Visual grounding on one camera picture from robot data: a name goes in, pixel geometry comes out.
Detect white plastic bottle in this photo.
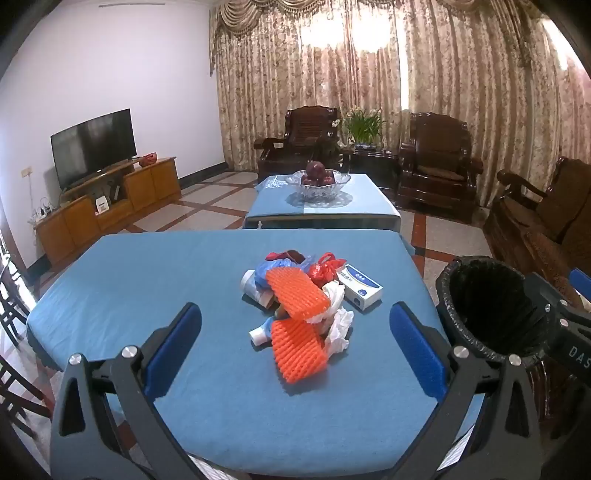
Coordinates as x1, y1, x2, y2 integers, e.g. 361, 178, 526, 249
241, 270, 278, 308

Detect wooden television cabinet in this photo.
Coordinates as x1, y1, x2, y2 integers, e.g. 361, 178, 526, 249
33, 156, 182, 266

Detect dark wooden armchair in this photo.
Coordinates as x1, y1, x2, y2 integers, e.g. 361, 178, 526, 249
254, 106, 342, 178
397, 111, 483, 224

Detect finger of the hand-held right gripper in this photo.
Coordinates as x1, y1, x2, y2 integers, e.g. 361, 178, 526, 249
569, 268, 591, 301
524, 273, 591, 333

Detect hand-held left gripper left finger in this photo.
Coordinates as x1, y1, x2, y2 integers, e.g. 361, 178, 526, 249
50, 302, 204, 480

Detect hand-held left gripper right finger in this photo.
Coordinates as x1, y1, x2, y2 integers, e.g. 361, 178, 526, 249
389, 302, 543, 480

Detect red plastic bag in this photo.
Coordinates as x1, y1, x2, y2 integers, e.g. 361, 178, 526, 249
307, 251, 347, 288

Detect white squeeze tube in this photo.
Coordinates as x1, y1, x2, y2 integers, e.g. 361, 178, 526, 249
249, 316, 280, 343

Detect blue tablecloth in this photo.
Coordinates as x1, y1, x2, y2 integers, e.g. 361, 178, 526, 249
25, 229, 485, 478

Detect patterned beige curtain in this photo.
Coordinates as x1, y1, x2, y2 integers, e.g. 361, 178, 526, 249
210, 0, 591, 217

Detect glass fruit bowl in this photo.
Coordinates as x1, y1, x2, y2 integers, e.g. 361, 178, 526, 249
293, 169, 352, 199

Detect white tissue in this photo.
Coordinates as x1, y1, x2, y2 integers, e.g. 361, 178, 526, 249
323, 308, 355, 354
321, 281, 347, 319

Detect black flat television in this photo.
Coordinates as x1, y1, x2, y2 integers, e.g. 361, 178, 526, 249
50, 108, 138, 191

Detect dark wooden dining chair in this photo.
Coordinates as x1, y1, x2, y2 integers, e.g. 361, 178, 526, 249
0, 353, 52, 439
0, 231, 37, 347

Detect orange foam fruit net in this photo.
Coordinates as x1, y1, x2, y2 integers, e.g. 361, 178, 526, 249
270, 318, 329, 385
265, 268, 331, 321

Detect low table with blue cover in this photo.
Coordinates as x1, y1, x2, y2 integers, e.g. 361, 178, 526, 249
242, 173, 402, 230

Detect green potted plant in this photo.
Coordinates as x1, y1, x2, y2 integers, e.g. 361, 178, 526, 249
333, 107, 386, 148

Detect dark wooden sofa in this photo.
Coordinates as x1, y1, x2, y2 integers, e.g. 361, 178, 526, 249
482, 156, 591, 305

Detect dark wooden side table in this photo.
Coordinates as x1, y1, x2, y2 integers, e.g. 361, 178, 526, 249
342, 145, 400, 188

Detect dark red scrap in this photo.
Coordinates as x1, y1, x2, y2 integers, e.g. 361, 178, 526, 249
264, 249, 306, 265

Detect white box with blue print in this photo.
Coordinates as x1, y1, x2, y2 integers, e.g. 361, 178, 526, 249
335, 264, 385, 311

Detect white lace doily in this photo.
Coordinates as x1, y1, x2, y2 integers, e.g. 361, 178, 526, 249
285, 189, 354, 209

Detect blue plastic bag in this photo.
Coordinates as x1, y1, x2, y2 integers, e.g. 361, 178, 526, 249
255, 256, 315, 289

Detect black lined trash bin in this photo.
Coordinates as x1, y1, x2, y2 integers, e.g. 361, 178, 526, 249
435, 256, 583, 439

